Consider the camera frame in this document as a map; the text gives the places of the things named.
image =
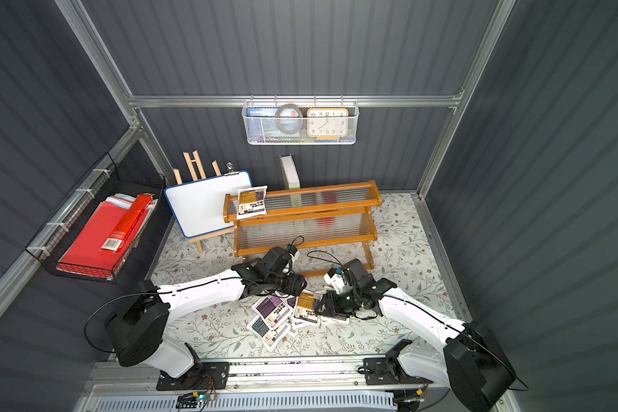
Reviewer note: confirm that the yellow square clock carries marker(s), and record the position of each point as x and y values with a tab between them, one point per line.
327	123

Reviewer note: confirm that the white wire wall basket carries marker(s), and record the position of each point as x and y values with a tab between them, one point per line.
263	131

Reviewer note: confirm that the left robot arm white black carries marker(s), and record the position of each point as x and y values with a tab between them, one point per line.
137	326

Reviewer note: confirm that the orange wooden three-tier shelf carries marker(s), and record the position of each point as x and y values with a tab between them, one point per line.
316	217

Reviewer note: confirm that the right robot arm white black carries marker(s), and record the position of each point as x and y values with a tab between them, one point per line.
463	356

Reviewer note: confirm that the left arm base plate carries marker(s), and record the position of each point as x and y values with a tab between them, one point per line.
208	376

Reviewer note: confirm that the red folder stack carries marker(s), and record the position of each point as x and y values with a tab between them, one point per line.
85	258

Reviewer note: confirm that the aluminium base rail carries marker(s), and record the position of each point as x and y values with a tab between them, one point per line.
304	373

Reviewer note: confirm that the blue-grey coffee bag front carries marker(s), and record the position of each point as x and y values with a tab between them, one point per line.
270	336

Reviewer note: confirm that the red long box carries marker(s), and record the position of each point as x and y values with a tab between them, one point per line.
120	233

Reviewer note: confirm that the white whiteboard blue frame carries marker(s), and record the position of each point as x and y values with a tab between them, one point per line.
198	206

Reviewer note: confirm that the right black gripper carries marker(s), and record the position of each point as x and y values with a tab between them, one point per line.
327	302

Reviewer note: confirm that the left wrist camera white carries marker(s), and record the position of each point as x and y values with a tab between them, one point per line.
292	252

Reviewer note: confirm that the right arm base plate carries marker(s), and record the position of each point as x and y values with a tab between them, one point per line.
379	371

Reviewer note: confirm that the blue box in basket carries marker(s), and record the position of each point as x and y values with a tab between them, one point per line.
260	112

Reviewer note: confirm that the wooden easel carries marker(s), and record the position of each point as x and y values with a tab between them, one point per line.
196	168

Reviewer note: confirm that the round tape roll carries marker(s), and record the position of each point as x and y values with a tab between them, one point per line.
288	119

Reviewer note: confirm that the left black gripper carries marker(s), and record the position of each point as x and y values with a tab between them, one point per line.
292	283

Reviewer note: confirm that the yellow coffee bag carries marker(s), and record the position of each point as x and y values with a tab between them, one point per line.
251	202
304	314

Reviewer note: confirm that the black wire side basket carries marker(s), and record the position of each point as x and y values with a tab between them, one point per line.
108	178

